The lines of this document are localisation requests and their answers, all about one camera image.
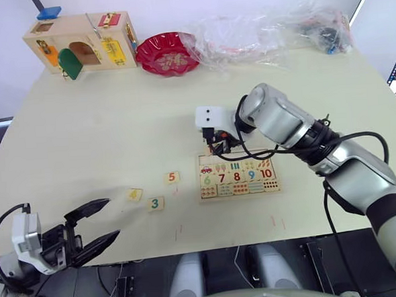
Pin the wooden number ten tile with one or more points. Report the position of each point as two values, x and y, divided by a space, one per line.
266 173

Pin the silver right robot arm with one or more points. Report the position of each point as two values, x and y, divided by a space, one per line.
276 113

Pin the wooden number puzzle board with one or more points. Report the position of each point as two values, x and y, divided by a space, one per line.
241 198

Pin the wooden number four tile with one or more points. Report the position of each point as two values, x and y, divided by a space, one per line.
134 195

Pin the green arched box door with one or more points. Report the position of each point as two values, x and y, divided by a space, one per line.
70 63

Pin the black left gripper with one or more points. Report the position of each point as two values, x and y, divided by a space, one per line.
61 242

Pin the ice cream picture tile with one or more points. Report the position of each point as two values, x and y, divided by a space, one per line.
220 168

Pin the blue marks picture tile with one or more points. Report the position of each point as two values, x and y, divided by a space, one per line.
224 189

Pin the yellow latch box door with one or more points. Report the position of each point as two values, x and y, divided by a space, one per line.
113 51

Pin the red car picture tile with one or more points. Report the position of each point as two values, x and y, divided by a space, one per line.
206 170

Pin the carrots picture tile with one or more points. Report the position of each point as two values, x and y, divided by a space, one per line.
264 163

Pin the red dots picture tile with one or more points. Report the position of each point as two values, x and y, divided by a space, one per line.
240 188

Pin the blue lines picture tile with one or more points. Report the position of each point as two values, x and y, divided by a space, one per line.
256 186

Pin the dark grey bar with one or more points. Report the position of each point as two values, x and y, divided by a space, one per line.
35 3

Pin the wooden lock box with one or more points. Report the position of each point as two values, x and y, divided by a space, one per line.
76 28

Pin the red latch box door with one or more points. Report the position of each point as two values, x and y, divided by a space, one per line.
108 20

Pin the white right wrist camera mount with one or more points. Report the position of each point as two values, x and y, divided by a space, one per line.
209 115

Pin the wooden number seven tile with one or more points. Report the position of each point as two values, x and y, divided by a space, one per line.
222 178

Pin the red plastic plate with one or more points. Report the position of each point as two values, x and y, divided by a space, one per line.
165 58

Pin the yellow items picture tile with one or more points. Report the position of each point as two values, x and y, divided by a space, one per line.
249 165

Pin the wooden number three tile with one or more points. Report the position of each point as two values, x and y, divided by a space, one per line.
156 204

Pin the black dots picture tile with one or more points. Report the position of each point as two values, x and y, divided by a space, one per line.
271 184

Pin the black floor plate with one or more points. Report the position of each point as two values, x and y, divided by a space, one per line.
125 296
319 269

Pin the orange dots picture tile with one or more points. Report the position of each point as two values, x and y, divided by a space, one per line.
208 191

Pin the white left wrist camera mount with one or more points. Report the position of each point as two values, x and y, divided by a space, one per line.
26 233

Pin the wooden number five tile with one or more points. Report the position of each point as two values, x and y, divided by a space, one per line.
172 177

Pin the wooden number nine tile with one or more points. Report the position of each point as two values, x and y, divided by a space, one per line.
252 175

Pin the black object in bag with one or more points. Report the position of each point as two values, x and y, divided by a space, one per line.
329 36

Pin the green bars picture tile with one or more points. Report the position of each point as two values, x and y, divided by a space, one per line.
235 166

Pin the orange padlock box door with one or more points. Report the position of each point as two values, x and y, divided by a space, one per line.
52 56

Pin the wooden number eight tile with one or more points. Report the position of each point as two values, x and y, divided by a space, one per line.
237 176

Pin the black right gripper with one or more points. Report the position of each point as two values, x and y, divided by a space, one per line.
225 142

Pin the grey rounded robot leg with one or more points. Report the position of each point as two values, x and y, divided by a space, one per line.
187 280
279 268

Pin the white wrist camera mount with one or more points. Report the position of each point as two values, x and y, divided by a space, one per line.
26 233
209 115

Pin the clear plastic bag with items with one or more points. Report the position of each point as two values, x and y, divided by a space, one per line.
311 17

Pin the blue block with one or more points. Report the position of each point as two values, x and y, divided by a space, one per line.
49 13

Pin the wooden number six tile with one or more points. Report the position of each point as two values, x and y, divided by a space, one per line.
207 180

